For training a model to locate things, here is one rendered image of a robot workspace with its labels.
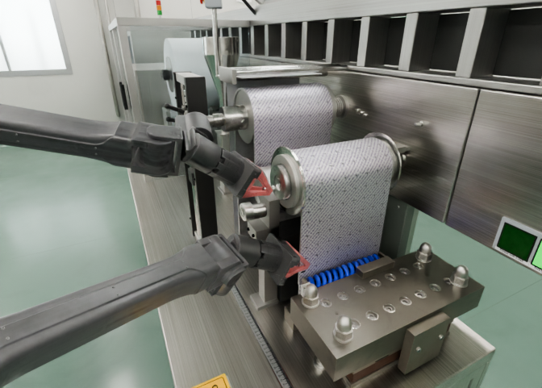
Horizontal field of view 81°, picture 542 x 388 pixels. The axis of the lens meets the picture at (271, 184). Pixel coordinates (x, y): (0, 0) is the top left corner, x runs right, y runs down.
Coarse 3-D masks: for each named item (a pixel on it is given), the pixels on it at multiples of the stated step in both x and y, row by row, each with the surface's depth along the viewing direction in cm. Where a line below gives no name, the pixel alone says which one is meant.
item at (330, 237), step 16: (336, 208) 69; (352, 208) 71; (368, 208) 73; (384, 208) 76; (304, 224) 66; (320, 224) 68; (336, 224) 71; (352, 224) 73; (368, 224) 76; (304, 240) 68; (320, 240) 70; (336, 240) 73; (352, 240) 75; (368, 240) 78; (304, 256) 70; (320, 256) 72; (336, 256) 75; (352, 256) 77; (304, 272) 72; (320, 272) 74
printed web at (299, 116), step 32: (256, 96) 80; (288, 96) 83; (320, 96) 86; (256, 128) 80; (288, 128) 84; (320, 128) 88; (256, 160) 83; (320, 160) 65; (352, 160) 68; (384, 160) 71; (320, 192) 65; (352, 192) 69; (384, 192) 74
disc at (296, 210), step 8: (280, 152) 68; (288, 152) 65; (272, 160) 72; (296, 160) 62; (296, 168) 63; (304, 184) 61; (304, 192) 62; (304, 200) 63; (288, 208) 69; (296, 208) 66
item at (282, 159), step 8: (280, 160) 67; (288, 160) 64; (392, 160) 72; (288, 168) 64; (296, 176) 63; (296, 184) 62; (296, 192) 63; (280, 200) 70; (288, 200) 67; (296, 200) 64
